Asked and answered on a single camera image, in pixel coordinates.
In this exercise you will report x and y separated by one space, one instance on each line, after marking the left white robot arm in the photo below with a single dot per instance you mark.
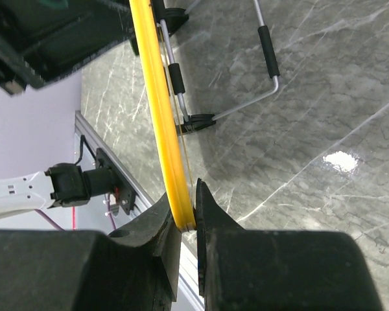
63 185

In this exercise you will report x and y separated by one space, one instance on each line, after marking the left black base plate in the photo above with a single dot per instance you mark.
121 188

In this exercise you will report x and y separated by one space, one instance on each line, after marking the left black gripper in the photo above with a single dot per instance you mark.
42 42

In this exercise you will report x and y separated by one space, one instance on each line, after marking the yellow framed whiteboard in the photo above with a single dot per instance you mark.
158 96

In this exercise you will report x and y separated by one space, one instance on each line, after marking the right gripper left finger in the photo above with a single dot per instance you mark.
133 268

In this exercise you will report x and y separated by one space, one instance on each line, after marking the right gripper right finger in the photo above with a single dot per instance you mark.
244 269

